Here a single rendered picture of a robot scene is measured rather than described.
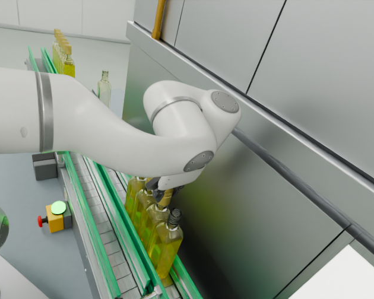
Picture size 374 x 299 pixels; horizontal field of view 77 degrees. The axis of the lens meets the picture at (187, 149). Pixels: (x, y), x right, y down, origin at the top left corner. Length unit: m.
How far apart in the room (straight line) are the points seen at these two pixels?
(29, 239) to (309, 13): 0.98
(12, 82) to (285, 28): 0.43
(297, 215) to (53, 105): 0.41
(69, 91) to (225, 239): 0.51
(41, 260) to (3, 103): 0.73
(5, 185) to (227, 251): 0.89
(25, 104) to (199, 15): 0.53
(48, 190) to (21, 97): 0.89
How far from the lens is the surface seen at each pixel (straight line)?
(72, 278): 0.90
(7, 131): 0.26
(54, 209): 0.93
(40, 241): 0.98
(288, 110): 0.49
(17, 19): 6.30
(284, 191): 0.48
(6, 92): 0.26
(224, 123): 0.36
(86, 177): 0.98
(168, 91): 0.34
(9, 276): 0.87
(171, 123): 0.30
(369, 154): 0.44
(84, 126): 0.26
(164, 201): 0.58
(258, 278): 0.61
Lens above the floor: 1.56
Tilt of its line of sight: 33 degrees down
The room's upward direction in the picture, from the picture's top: 18 degrees clockwise
